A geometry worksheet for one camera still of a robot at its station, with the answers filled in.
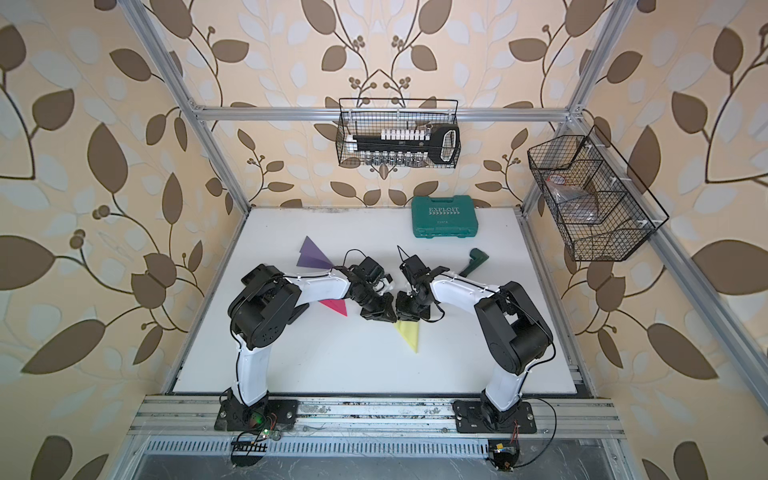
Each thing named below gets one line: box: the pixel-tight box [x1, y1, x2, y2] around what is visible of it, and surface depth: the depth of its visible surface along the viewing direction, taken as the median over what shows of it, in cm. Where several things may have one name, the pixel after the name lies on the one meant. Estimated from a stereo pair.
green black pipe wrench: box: [459, 248, 489, 278], surface depth 106 cm
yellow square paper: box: [394, 320, 419, 354], surface depth 88 cm
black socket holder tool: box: [346, 124, 460, 165], surface depth 86 cm
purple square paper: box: [296, 236, 335, 269], surface depth 107 cm
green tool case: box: [411, 195, 478, 239], surface depth 114 cm
